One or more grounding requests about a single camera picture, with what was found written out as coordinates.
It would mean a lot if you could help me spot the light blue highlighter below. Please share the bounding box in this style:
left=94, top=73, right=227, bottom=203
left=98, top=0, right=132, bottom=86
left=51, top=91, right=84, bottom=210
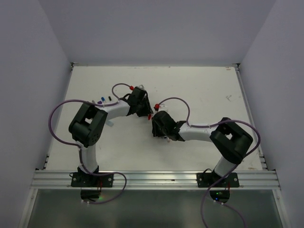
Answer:
left=106, top=121, right=114, bottom=127

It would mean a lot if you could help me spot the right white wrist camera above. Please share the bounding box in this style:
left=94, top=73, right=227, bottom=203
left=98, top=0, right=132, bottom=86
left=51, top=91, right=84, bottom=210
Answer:
left=158, top=104, right=169, bottom=113

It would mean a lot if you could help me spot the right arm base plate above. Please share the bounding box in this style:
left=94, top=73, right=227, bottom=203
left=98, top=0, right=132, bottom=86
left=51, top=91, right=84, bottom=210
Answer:
left=196, top=172, right=240, bottom=188

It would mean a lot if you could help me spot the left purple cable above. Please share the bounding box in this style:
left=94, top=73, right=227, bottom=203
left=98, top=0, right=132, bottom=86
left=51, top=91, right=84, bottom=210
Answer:
left=48, top=83, right=133, bottom=205

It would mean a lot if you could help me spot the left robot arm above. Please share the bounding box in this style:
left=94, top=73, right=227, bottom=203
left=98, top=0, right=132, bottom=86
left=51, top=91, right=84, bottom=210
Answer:
left=68, top=86, right=153, bottom=187

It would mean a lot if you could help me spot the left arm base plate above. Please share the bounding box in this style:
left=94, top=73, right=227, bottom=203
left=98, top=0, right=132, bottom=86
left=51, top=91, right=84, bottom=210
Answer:
left=70, top=172, right=114, bottom=188

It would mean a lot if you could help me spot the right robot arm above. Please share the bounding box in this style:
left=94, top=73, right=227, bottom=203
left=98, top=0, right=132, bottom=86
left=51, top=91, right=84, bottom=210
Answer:
left=152, top=111, right=253, bottom=187

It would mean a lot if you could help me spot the aluminium front rail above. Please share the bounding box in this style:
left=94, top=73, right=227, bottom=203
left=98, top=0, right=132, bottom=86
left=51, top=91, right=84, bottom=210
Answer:
left=30, top=170, right=280, bottom=190

